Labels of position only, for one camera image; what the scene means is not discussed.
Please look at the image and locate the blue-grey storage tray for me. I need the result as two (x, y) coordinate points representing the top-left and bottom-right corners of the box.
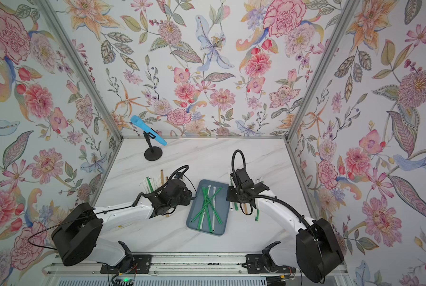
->
(186, 179), (230, 236)

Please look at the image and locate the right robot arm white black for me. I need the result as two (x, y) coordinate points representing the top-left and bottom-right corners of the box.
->
(227, 168), (344, 283)

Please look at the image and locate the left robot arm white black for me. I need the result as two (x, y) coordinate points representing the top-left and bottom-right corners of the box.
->
(51, 179), (193, 272)

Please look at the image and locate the brown straw right group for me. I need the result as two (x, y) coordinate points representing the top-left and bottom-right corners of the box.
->
(242, 204), (248, 215)

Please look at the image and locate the black round microphone stand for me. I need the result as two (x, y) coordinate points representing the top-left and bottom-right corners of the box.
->
(143, 132), (163, 162)

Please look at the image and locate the blue microphone on stand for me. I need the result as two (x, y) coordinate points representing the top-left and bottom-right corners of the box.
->
(130, 116), (167, 146)

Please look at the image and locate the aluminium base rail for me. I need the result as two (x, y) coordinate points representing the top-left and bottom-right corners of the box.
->
(43, 253), (348, 278)

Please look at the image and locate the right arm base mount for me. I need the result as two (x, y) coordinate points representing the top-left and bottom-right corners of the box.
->
(242, 254), (296, 275)

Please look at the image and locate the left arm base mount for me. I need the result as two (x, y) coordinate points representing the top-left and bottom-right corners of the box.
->
(100, 255), (152, 275)

